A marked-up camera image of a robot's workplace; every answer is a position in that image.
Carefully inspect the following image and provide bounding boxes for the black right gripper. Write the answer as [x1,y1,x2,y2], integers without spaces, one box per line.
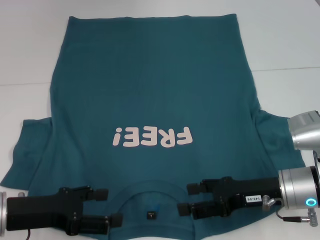
[176,176,282,220]

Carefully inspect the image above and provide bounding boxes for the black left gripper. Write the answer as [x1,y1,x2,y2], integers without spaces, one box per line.
[6,186,123,236]

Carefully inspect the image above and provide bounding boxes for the teal t-shirt with FREE print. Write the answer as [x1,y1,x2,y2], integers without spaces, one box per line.
[0,13,312,240]

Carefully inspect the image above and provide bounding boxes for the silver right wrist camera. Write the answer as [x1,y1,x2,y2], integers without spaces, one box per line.
[286,109,320,151]

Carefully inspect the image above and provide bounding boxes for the right gripper cable with plug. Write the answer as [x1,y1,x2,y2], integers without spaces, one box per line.
[261,196,316,228]

